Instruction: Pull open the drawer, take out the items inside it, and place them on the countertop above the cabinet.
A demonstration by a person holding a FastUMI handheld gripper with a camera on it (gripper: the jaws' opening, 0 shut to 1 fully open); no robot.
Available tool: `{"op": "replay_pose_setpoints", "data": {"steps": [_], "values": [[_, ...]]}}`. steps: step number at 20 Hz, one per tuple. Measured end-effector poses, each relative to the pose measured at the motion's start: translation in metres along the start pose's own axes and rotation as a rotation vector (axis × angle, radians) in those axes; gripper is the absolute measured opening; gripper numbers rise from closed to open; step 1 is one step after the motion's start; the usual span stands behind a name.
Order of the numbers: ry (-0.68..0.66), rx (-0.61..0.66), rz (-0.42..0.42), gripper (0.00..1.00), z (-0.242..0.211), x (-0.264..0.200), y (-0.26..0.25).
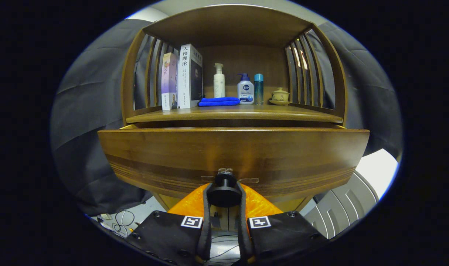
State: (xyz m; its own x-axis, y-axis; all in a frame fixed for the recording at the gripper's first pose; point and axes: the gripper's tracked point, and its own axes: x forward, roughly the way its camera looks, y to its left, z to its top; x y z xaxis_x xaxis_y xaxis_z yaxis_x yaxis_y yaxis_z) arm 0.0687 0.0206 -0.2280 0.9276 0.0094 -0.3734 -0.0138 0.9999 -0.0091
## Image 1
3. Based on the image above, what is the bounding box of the white pump bottle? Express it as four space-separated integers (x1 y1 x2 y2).
214 63 225 98

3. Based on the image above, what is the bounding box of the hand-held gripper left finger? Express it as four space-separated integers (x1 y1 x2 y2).
126 183 213 265

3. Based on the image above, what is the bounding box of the grey grooved panel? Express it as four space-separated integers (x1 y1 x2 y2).
300 171 379 240

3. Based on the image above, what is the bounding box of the folded blue cloth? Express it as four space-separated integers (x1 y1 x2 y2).
198 97 241 107

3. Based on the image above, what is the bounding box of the wooden countertop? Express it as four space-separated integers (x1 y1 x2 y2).
126 103 344 124

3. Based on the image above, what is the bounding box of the white bottle with blue cap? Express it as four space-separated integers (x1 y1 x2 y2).
237 73 255 105

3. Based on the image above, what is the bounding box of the lidded ceramic teacup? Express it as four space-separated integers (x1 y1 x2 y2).
269 88 290 106

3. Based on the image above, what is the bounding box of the thick white book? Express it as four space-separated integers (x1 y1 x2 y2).
177 44 203 109

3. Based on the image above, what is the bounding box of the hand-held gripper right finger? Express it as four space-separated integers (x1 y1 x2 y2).
236 182 328 263

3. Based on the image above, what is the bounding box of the wooden drawer with black knob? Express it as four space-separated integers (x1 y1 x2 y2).
98 125 371 213

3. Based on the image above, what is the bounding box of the white board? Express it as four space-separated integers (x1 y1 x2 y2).
356 149 399 200

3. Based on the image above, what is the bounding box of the teal bottle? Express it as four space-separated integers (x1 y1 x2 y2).
254 74 264 105

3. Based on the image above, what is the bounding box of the purple book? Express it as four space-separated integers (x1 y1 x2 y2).
161 52 178 111

